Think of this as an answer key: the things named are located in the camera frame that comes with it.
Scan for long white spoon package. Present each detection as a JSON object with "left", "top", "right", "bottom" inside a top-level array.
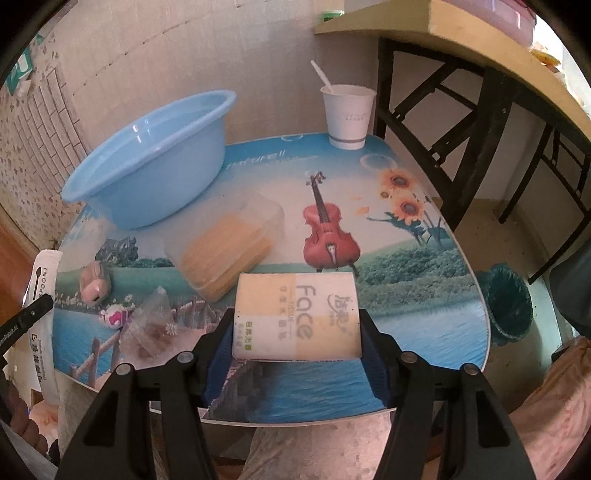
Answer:
[{"left": 24, "top": 249, "right": 63, "bottom": 406}]

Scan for clear plastic snack bag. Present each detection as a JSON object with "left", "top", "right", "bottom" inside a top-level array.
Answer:
[{"left": 119, "top": 286, "right": 221, "bottom": 369}]

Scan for white yellow tissue pack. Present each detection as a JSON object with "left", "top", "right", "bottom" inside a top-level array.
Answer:
[{"left": 232, "top": 272, "right": 362, "bottom": 362}]

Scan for brown wooden door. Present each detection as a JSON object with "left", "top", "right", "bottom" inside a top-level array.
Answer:
[{"left": 0, "top": 210, "right": 39, "bottom": 323}]

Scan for small pink white toy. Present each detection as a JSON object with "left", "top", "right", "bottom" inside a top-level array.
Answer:
[{"left": 99, "top": 304, "right": 132, "bottom": 330}]

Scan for green plastic waste basket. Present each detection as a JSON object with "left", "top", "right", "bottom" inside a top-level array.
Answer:
[{"left": 476, "top": 263, "right": 533, "bottom": 346}]

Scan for clear box yellow contents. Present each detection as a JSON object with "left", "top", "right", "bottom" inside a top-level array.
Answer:
[{"left": 163, "top": 190, "right": 284, "bottom": 303}]

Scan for light blue plastic basin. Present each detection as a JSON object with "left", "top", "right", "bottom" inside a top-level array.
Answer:
[{"left": 61, "top": 90, "right": 236, "bottom": 230}]

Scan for white paper cup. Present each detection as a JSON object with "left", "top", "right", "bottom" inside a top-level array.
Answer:
[{"left": 321, "top": 84, "right": 377, "bottom": 151}]

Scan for white plastic spoon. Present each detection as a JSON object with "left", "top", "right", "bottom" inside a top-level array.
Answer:
[{"left": 310, "top": 60, "right": 335, "bottom": 94}]

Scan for yellow wooden side table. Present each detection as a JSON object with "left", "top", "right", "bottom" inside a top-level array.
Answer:
[{"left": 313, "top": 0, "right": 591, "bottom": 282}]

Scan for pink rice cooker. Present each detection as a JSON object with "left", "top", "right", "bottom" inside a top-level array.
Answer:
[{"left": 448, "top": 0, "right": 537, "bottom": 48}]

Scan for green small box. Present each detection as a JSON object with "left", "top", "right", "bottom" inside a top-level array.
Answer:
[{"left": 322, "top": 10, "right": 345, "bottom": 23}]

